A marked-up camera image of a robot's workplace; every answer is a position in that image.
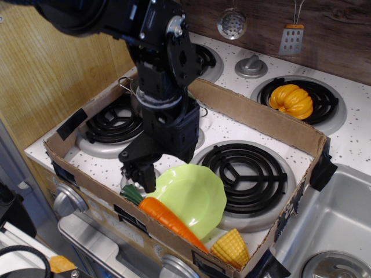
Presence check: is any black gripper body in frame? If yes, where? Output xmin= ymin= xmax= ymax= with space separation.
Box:
xmin=118 ymin=98 xmax=199 ymax=164

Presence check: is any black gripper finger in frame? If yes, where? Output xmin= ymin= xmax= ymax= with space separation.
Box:
xmin=121 ymin=163 xmax=139 ymax=182
xmin=137 ymin=164 xmax=156 ymax=193

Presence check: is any orange toy carrot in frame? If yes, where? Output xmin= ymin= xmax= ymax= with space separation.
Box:
xmin=121 ymin=195 xmax=209 ymax=254

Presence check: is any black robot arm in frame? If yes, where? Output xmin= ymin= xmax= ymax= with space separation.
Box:
xmin=16 ymin=1 xmax=203 ymax=193

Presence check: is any light green plastic plate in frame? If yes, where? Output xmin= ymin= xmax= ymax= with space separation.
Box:
xmin=147 ymin=164 xmax=227 ymax=240

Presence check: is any silver front stove knob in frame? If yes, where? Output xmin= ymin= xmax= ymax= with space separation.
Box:
xmin=120 ymin=168 xmax=147 ymax=200

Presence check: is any silver stove knob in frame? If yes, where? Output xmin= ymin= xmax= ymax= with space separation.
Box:
xmin=235 ymin=54 xmax=268 ymax=79
xmin=195 ymin=128 xmax=205 ymax=150
xmin=120 ymin=168 xmax=147 ymax=200

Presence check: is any silver centre stove knob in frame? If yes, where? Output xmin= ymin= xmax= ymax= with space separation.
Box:
xmin=195 ymin=128 xmax=205 ymax=150

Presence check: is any front left black burner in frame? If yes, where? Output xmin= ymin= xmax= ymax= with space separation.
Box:
xmin=85 ymin=93 xmax=143 ymax=144

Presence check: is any black burner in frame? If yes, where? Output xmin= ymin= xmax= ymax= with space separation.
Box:
xmin=85 ymin=93 xmax=143 ymax=144
xmin=201 ymin=142 xmax=288 ymax=217
xmin=194 ymin=43 xmax=216 ymax=79
xmin=257 ymin=78 xmax=339 ymax=125

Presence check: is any small steel pot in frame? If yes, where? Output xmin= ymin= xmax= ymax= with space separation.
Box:
xmin=118 ymin=75 xmax=209 ymax=119

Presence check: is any cardboard fence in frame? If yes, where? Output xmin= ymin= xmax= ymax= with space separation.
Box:
xmin=44 ymin=79 xmax=330 ymax=277

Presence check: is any silver left oven knob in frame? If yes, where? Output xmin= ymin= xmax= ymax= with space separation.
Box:
xmin=53 ymin=183 xmax=88 ymax=217

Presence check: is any silver oven knob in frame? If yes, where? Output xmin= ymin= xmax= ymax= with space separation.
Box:
xmin=53 ymin=183 xmax=88 ymax=217
xmin=159 ymin=254 xmax=199 ymax=278

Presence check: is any back left black burner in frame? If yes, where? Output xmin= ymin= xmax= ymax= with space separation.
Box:
xmin=194 ymin=43 xmax=216 ymax=79

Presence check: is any silver right oven knob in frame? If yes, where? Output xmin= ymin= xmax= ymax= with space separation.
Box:
xmin=159 ymin=254 xmax=199 ymax=278

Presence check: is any silver back stove knob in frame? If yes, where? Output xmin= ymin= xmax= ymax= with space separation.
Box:
xmin=235 ymin=54 xmax=268 ymax=79

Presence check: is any front right black burner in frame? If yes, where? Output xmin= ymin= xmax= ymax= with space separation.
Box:
xmin=201 ymin=142 xmax=288 ymax=217

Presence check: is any yellow toy corn cob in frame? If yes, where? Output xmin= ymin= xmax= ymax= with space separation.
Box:
xmin=210 ymin=228 xmax=250 ymax=270

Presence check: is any orange object bottom left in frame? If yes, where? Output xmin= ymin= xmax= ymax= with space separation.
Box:
xmin=49 ymin=255 xmax=75 ymax=273

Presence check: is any hanging metal strainer ladle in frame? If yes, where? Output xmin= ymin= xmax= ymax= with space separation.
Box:
xmin=217 ymin=1 xmax=247 ymax=41

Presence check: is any orange toy pumpkin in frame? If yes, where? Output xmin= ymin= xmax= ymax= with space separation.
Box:
xmin=268 ymin=84 xmax=314 ymax=120

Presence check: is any hanging metal spatula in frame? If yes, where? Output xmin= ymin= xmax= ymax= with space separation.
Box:
xmin=279 ymin=1 xmax=304 ymax=56

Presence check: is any back right black burner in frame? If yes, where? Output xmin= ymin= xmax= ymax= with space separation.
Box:
xmin=257 ymin=78 xmax=339 ymax=125

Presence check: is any metal sink basin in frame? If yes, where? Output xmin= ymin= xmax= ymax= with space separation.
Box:
xmin=274 ymin=164 xmax=370 ymax=277

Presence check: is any silver oven door handle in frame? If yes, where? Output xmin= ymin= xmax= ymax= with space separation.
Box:
xmin=58 ymin=214 xmax=161 ymax=277

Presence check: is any black cable bottom left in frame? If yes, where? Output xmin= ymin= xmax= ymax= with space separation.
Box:
xmin=0 ymin=245 xmax=53 ymax=278

